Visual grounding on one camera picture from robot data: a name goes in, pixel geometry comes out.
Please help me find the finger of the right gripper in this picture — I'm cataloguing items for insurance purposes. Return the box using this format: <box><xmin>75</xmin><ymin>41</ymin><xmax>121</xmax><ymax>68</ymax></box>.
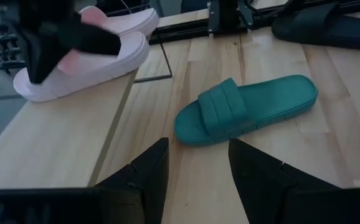
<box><xmin>42</xmin><ymin>14</ymin><xmax>122</xmax><ymax>57</ymax></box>
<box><xmin>17</xmin><ymin>24</ymin><xmax>60</xmax><ymax>85</ymax></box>

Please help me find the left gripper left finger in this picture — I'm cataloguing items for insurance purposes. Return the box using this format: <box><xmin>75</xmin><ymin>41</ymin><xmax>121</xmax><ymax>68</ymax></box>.
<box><xmin>95</xmin><ymin>138</ymin><xmax>170</xmax><ymax>224</ymax></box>

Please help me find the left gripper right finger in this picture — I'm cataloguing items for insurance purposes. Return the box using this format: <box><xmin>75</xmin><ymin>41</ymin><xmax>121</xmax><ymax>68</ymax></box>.
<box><xmin>229</xmin><ymin>138</ymin><xmax>339</xmax><ymax>224</ymax></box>

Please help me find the pink rubber slide sandal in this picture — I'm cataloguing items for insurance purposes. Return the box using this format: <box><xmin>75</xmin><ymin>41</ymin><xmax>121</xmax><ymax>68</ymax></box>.
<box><xmin>79</xmin><ymin>5</ymin><xmax>160</xmax><ymax>40</ymax></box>
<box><xmin>13</xmin><ymin>30</ymin><xmax>151</xmax><ymax>103</ymax></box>

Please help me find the teal rubber slide sandal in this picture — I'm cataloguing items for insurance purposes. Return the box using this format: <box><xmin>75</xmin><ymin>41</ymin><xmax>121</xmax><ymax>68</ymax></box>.
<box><xmin>173</xmin><ymin>74</ymin><xmax>320</xmax><ymax>147</ymax></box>

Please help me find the dark rubber slide sandal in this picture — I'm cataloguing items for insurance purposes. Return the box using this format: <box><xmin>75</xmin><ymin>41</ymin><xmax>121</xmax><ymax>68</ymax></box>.
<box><xmin>272</xmin><ymin>2</ymin><xmax>360</xmax><ymax>50</ymax></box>

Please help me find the dark metal floor equipment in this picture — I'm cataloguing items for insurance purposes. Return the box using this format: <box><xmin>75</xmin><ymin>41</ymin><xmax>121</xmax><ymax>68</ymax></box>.
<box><xmin>0</xmin><ymin>8</ymin><xmax>27</xmax><ymax>75</ymax></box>

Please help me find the black aluminium rig frame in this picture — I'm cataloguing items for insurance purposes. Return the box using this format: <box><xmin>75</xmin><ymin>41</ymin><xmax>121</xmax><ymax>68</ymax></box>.
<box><xmin>150</xmin><ymin>0</ymin><xmax>360</xmax><ymax>45</ymax></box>

